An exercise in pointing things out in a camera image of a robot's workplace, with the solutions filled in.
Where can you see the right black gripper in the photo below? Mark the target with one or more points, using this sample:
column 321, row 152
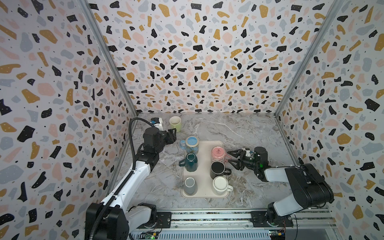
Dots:
column 244, row 158

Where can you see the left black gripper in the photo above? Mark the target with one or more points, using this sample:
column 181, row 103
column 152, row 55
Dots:
column 170, row 137

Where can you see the light green mug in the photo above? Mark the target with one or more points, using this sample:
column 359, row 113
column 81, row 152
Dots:
column 176, row 122

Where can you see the pink mug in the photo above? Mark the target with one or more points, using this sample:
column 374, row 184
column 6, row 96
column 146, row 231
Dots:
column 218, row 154

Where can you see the light blue mug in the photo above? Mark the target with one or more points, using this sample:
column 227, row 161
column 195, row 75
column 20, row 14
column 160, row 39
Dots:
column 190, row 145

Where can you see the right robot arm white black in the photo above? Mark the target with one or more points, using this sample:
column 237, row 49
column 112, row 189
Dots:
column 309, row 189

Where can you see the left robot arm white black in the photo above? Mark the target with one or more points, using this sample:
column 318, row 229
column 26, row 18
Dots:
column 126, row 186

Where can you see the black mug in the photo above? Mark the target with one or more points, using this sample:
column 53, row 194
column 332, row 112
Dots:
column 219, row 169

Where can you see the white mug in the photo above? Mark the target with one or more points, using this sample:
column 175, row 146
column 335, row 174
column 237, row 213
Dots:
column 221, row 186

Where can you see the dark green mug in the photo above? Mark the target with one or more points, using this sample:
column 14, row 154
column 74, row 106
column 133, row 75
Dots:
column 190, row 162

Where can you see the grey mug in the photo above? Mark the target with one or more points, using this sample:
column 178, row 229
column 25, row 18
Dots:
column 190, row 186

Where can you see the beige serving tray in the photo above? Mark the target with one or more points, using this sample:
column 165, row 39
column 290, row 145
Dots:
column 202, row 174

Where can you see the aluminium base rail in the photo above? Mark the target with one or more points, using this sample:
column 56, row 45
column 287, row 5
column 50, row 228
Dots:
column 235, row 224

